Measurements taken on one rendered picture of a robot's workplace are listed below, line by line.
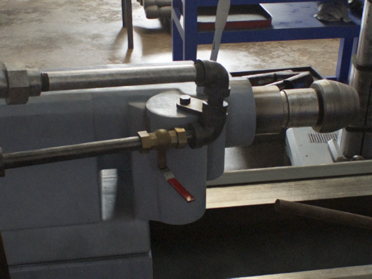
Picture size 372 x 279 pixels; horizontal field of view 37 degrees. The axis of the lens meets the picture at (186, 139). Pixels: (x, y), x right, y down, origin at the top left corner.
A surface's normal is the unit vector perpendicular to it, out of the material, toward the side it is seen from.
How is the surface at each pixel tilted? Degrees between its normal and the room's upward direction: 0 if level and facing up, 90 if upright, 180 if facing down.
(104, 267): 90
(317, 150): 0
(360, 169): 45
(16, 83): 56
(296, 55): 0
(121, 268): 90
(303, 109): 65
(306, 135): 0
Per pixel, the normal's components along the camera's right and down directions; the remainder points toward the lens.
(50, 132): 0.14, 0.34
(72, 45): 0.00, -0.88
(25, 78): 0.44, -0.15
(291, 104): 0.11, -0.14
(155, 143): 0.37, 0.07
